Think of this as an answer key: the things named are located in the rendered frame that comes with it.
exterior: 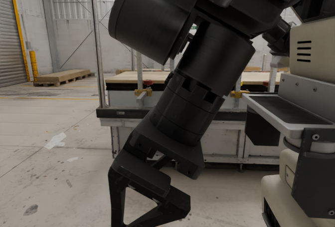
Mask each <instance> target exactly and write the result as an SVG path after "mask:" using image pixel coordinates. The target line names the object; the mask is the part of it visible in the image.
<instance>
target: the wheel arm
mask: <svg viewBox="0 0 335 227"><path fill-rule="evenodd" d="M146 96H147V91H143V92H142V93H141V94H140V96H139V97H138V98H137V99H136V101H137V103H141V102H142V101H143V100H144V98H145V97H146Z"/></svg>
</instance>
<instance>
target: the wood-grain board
mask: <svg viewBox="0 0 335 227"><path fill-rule="evenodd" d="M169 73H170V71H143V81H144V80H153V83H165V79H166V78H167V77H168V75H169ZM281 73H282V72H277V76H276V82H275V85H279V83H280V76H281ZM286 73H288V74H290V72H286ZM269 75H270V73H269V72H243V73H242V77H241V81H243V83H242V84H256V85H263V81H269ZM105 83H138V75H137V71H126V72H123V73H121V74H118V75H116V76H113V77H111V78H108V79H106V80H105Z"/></svg>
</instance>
